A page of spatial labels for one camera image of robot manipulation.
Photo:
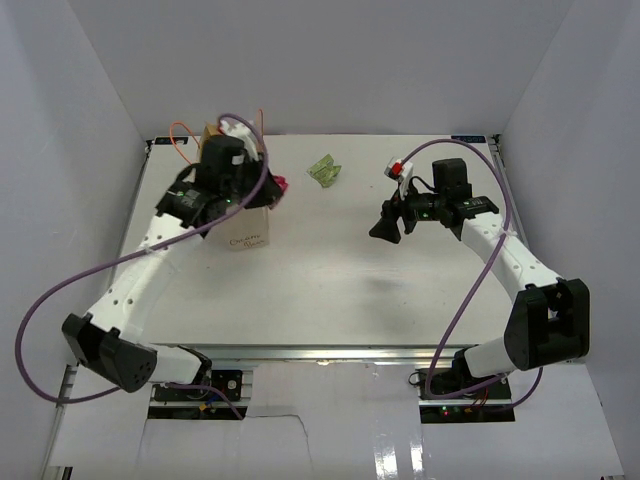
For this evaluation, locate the blue corner label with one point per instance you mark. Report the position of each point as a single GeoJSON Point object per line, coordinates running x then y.
{"type": "Point", "coordinates": [470, 139]}
{"type": "Point", "coordinates": [166, 140]}

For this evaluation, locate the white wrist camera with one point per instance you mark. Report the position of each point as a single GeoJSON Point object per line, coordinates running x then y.
{"type": "Point", "coordinates": [243, 133]}
{"type": "Point", "coordinates": [401, 171]}

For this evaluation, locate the cream paper bag orange handles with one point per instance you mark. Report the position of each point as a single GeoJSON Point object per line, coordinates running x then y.
{"type": "Point", "coordinates": [249, 228]}

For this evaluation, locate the aluminium front rail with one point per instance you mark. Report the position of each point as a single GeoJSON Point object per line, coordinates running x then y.
{"type": "Point", "coordinates": [318, 353]}

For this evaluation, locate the pink red snack packet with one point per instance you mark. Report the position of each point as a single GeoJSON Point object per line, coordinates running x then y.
{"type": "Point", "coordinates": [281, 182]}

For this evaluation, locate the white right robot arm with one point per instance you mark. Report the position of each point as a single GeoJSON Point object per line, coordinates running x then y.
{"type": "Point", "coordinates": [549, 320]}

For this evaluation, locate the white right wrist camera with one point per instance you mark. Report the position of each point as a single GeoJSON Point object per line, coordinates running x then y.
{"type": "Point", "coordinates": [401, 171]}

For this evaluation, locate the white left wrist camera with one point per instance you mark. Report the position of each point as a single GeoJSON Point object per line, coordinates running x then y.
{"type": "Point", "coordinates": [243, 133]}

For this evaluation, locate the large brown kraft snack bag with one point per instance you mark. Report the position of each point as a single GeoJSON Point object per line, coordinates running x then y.
{"type": "Point", "coordinates": [209, 131]}

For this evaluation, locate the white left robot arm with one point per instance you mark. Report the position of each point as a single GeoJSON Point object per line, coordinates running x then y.
{"type": "Point", "coordinates": [231, 175]}

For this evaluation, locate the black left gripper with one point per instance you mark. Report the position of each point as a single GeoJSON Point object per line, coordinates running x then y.
{"type": "Point", "coordinates": [269, 193]}

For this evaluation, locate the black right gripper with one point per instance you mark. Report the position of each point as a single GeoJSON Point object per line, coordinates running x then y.
{"type": "Point", "coordinates": [387, 227]}

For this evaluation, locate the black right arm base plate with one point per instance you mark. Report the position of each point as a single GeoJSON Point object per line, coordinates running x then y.
{"type": "Point", "coordinates": [491, 404]}

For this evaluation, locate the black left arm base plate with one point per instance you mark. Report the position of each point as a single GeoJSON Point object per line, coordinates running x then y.
{"type": "Point", "coordinates": [229, 382]}

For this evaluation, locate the blue left corner label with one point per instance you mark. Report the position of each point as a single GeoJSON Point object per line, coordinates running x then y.
{"type": "Point", "coordinates": [166, 140]}

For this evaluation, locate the green snack packet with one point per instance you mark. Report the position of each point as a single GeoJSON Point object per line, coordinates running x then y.
{"type": "Point", "coordinates": [325, 171]}

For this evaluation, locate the blue right corner label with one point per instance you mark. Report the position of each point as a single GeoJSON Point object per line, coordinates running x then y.
{"type": "Point", "coordinates": [470, 139]}

